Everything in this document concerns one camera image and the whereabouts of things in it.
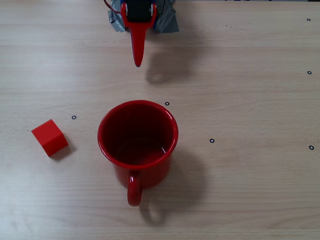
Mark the blue gripper, black servo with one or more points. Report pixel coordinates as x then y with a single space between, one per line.
139 12

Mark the red cube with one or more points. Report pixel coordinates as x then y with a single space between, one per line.
50 137

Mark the red mug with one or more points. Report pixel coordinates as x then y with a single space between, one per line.
120 130

